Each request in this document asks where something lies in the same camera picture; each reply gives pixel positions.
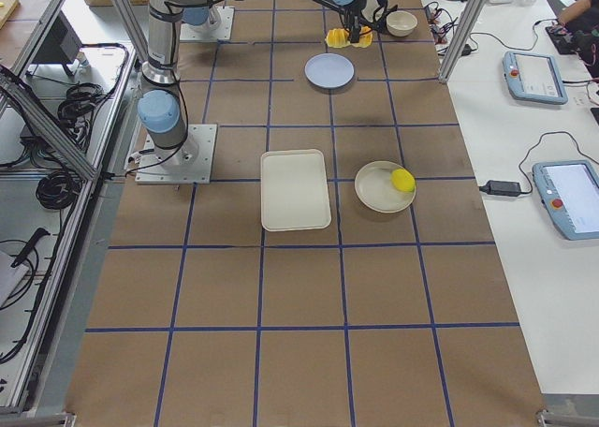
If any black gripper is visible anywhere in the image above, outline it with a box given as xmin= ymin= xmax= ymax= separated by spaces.
xmin=341 ymin=0 xmax=366 ymax=43

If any bread roll croissant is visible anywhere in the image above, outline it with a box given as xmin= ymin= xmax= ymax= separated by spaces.
xmin=325 ymin=26 xmax=373 ymax=49

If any light blue plate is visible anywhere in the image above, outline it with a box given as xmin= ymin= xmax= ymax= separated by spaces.
xmin=304 ymin=53 xmax=355 ymax=89

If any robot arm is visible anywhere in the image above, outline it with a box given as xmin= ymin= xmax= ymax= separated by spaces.
xmin=138 ymin=0 xmax=366 ymax=171

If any cream bowl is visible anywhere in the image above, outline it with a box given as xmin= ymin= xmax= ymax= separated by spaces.
xmin=386 ymin=10 xmax=418 ymax=37

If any yellow lemon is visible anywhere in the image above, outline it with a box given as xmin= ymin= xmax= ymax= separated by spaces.
xmin=390 ymin=169 xmax=416 ymax=193

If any cream round dish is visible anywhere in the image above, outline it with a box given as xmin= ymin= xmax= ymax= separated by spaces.
xmin=355 ymin=161 xmax=416 ymax=214

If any cream rectangular tray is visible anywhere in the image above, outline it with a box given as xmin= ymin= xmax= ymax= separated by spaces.
xmin=260 ymin=149 xmax=331 ymax=232

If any blue teach pendant far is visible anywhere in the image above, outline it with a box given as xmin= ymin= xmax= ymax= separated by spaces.
xmin=502 ymin=51 xmax=568 ymax=105

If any blue teach pendant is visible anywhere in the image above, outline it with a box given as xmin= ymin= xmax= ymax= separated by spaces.
xmin=533 ymin=160 xmax=598 ymax=241
xmin=502 ymin=51 xmax=568 ymax=105

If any black power brick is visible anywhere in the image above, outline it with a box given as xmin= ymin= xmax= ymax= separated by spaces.
xmin=484 ymin=180 xmax=521 ymax=197

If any blue teach pendant near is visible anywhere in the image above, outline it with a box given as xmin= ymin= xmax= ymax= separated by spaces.
xmin=533 ymin=160 xmax=598 ymax=241

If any aluminium frame post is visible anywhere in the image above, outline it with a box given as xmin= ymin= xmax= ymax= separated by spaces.
xmin=439 ymin=0 xmax=486 ymax=83

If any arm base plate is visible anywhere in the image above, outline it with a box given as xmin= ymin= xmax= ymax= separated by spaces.
xmin=135 ymin=125 xmax=217 ymax=184
xmin=180 ymin=6 xmax=234 ymax=43

